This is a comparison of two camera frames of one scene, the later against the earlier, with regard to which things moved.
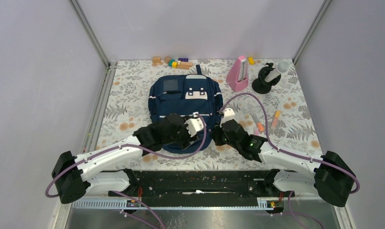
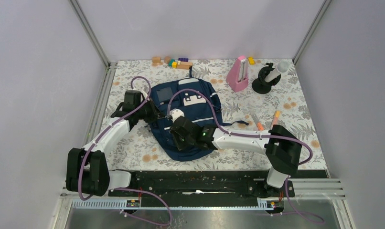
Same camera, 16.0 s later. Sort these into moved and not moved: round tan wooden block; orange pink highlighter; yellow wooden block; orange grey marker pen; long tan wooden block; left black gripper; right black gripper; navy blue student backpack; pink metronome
Moved: right black gripper; navy blue student backpack; left black gripper
Not moved: round tan wooden block; yellow wooden block; long tan wooden block; orange grey marker pen; orange pink highlighter; pink metronome
